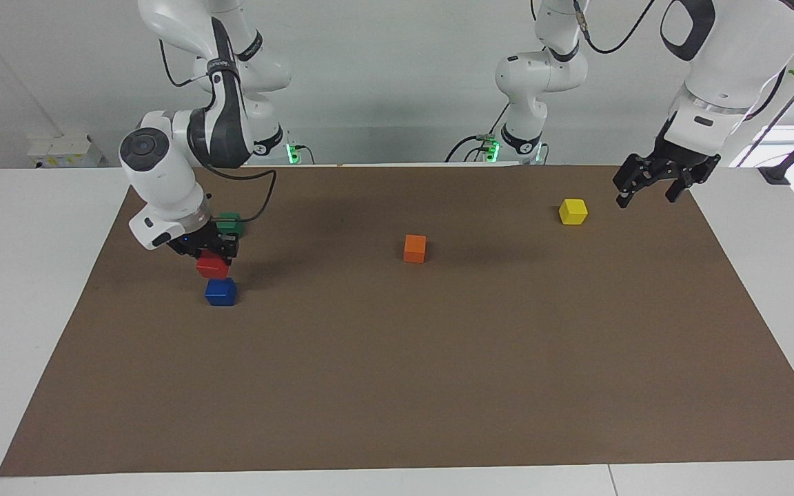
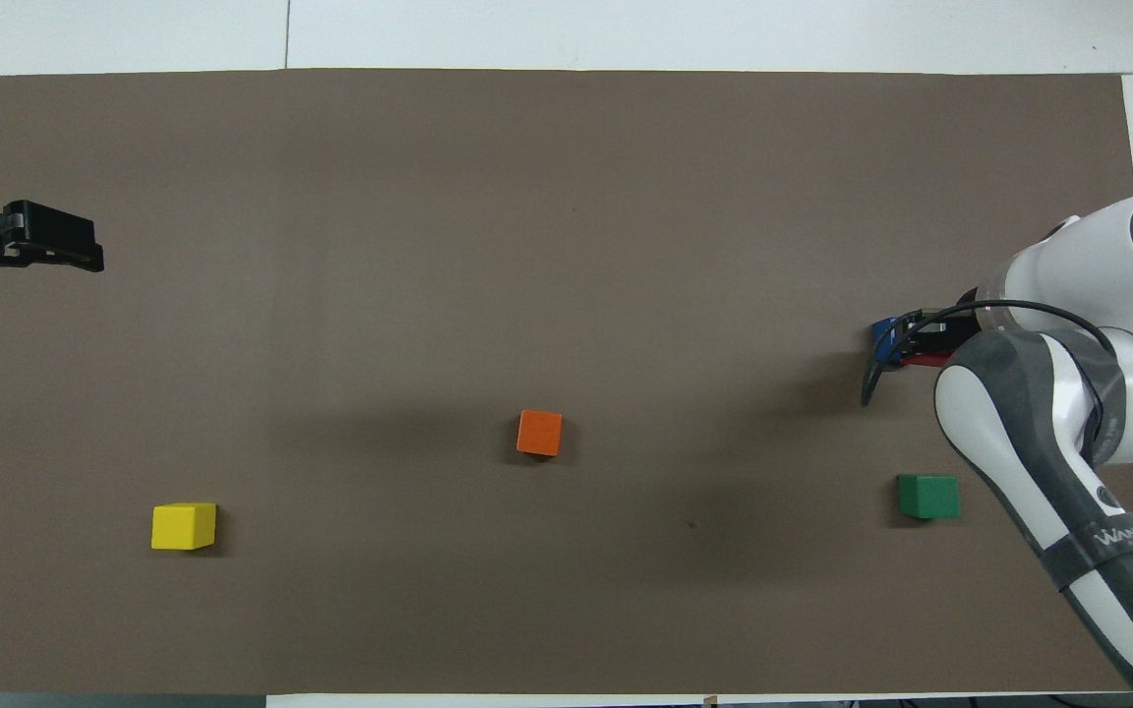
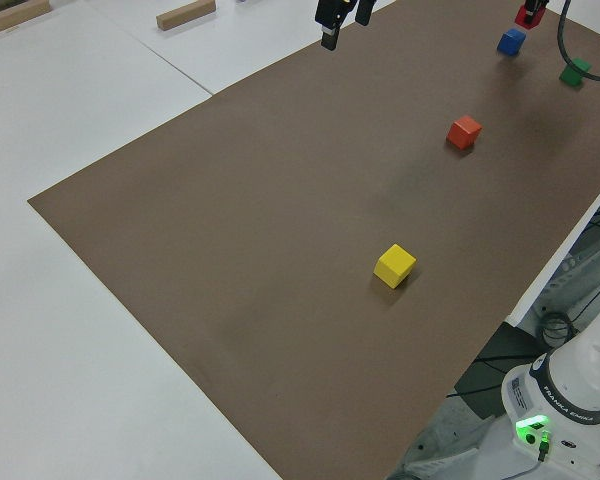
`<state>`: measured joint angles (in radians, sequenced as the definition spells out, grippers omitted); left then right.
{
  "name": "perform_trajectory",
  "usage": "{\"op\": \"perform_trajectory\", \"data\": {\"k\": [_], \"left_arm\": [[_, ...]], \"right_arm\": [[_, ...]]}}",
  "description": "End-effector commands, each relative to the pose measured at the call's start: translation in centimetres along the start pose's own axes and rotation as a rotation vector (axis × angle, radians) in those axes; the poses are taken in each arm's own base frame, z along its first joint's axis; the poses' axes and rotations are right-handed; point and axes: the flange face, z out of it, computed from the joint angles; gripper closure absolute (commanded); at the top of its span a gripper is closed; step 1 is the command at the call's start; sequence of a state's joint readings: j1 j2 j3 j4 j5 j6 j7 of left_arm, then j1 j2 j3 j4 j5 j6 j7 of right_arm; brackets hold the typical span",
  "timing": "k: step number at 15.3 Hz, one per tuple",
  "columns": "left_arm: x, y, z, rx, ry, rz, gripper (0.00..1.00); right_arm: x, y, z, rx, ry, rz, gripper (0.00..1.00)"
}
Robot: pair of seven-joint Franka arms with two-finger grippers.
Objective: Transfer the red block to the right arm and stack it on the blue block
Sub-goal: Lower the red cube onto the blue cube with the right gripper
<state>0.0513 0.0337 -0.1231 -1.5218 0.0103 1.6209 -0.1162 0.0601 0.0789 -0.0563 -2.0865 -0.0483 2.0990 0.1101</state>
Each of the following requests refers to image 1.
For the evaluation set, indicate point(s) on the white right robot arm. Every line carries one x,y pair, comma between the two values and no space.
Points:
163,172

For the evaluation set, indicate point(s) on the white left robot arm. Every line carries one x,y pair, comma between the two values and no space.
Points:
542,76

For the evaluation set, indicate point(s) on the brown table mat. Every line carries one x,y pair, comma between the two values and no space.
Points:
397,379

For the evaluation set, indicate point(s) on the red block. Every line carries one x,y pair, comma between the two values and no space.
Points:
211,266

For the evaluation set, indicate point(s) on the green block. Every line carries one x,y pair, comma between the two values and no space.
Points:
231,222

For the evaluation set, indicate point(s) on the yellow block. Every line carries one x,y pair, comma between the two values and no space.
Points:
573,211

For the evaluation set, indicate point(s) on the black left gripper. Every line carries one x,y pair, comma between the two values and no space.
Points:
676,160

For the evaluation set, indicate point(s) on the white electrical box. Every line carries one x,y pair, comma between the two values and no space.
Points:
65,150

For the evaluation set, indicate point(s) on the blue block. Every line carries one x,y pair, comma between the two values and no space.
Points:
220,292

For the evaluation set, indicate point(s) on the orange block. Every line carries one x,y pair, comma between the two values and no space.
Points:
415,249

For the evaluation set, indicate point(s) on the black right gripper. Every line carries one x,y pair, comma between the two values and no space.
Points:
197,242

